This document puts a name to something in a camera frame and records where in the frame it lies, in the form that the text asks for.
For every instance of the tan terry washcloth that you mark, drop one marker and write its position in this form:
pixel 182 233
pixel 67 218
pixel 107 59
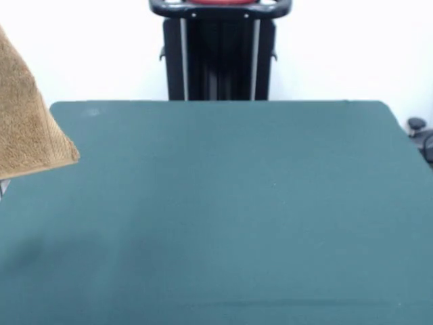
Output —
pixel 23 128

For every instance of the dark green table cloth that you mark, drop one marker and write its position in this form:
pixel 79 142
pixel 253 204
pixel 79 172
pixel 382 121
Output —
pixel 236 203

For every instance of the black office chair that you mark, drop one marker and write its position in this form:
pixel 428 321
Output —
pixel 416 123

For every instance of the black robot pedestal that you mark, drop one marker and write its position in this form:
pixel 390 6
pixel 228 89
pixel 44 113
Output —
pixel 220 61

